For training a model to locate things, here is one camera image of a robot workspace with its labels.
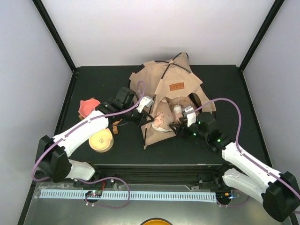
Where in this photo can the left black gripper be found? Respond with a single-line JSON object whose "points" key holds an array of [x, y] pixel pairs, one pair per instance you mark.
{"points": [[142, 120]]}

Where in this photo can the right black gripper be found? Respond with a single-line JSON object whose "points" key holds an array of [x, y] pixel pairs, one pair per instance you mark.
{"points": [[180, 127]]}

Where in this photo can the beige patterned pillow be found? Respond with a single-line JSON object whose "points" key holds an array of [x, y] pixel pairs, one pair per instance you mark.
{"points": [[165, 114]]}

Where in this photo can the beige pet tent fabric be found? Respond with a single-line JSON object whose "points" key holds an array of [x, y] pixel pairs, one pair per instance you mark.
{"points": [[171, 98]]}

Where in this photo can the black tent pole one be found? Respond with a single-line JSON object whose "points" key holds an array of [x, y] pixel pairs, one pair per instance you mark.
{"points": [[168, 70]]}

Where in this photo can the black tent pole two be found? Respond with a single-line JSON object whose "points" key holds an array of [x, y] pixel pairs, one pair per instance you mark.
{"points": [[152, 72]]}

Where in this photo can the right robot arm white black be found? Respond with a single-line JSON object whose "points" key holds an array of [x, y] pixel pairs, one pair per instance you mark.
{"points": [[277, 192]]}

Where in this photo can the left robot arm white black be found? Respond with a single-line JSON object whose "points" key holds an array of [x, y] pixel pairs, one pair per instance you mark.
{"points": [[55, 160]]}

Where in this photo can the yellow pet bowl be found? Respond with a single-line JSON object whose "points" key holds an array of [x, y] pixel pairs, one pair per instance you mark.
{"points": [[101, 141]]}

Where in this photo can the pink pet bowl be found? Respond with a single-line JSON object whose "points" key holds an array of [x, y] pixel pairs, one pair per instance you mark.
{"points": [[86, 107]]}

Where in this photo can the white fluffy pompom toy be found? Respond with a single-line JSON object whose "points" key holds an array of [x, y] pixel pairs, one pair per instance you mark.
{"points": [[177, 108]]}

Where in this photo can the wooden bowl stand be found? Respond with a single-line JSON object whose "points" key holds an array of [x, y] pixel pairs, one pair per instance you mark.
{"points": [[114, 125]]}

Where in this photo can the small electronics board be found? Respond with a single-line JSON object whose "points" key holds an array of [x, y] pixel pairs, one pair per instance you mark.
{"points": [[94, 193]]}

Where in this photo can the yellow round object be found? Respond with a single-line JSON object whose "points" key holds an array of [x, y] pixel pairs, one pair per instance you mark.
{"points": [[156, 221]]}

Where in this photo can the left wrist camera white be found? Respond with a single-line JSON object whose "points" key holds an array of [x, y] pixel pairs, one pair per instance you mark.
{"points": [[146, 101]]}

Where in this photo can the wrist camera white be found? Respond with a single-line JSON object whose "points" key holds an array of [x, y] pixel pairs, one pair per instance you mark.
{"points": [[146, 101], [189, 114]]}

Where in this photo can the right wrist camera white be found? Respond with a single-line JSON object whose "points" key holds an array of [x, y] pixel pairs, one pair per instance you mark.
{"points": [[189, 114]]}

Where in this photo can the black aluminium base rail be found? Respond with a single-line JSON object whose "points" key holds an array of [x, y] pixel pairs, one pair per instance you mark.
{"points": [[204, 176]]}

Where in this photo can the white slotted cable duct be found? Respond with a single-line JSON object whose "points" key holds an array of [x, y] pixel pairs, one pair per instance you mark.
{"points": [[132, 195]]}

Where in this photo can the left black frame post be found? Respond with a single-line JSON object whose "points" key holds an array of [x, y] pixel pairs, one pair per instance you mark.
{"points": [[54, 33]]}

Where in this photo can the black frame post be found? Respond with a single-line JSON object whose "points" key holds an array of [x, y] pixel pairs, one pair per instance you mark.
{"points": [[54, 33], [271, 15]]}

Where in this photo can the right black frame post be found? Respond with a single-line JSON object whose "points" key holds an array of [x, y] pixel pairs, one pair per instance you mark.
{"points": [[271, 15]]}

